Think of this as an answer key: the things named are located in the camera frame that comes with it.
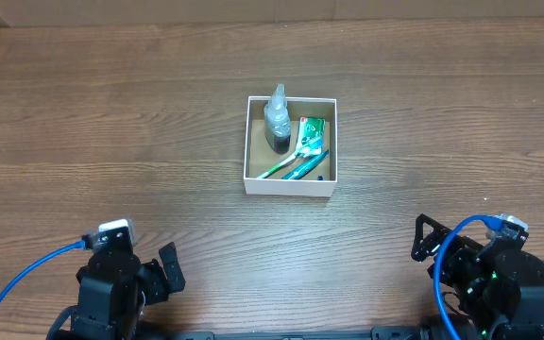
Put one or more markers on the clear plastic bottle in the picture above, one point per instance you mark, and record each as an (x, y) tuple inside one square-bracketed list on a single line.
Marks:
[(277, 121)]

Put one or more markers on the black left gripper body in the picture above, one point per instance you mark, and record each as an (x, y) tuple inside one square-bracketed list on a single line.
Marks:
[(154, 283)]

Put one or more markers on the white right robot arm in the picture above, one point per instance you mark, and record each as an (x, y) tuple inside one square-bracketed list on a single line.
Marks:
[(485, 286)]

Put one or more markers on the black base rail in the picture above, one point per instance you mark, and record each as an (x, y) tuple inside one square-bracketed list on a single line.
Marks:
[(376, 333)]

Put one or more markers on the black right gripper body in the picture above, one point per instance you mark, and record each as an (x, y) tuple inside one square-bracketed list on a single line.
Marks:
[(457, 267)]

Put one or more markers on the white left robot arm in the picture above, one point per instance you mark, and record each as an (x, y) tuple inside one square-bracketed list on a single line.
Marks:
[(115, 287)]

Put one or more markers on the green toothbrush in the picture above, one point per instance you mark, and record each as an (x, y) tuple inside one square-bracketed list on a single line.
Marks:
[(288, 158)]

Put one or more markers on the white cardboard box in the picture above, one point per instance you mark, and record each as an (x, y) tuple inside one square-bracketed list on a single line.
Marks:
[(259, 156)]

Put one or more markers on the teal toothpaste tube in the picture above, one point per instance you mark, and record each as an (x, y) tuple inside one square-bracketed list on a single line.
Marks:
[(301, 171)]

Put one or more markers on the green soap packet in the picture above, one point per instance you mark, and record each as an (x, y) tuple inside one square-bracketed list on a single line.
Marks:
[(310, 134)]

